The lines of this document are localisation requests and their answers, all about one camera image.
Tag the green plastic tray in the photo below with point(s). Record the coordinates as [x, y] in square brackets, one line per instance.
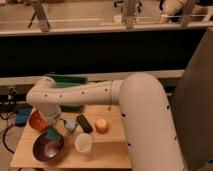
[64, 81]

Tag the blue box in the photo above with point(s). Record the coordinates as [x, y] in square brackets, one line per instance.
[22, 116]

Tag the orange bowl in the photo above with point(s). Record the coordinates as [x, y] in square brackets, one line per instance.
[36, 122]

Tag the wooden board table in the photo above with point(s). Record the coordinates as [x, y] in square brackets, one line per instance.
[109, 150]

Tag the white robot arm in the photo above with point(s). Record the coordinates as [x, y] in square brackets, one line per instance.
[147, 119]

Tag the purple bowl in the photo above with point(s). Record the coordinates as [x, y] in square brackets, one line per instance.
[45, 150]

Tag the yellow apple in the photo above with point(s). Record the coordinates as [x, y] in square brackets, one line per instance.
[101, 126]

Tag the green sponge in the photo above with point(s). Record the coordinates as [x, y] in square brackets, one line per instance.
[52, 134]

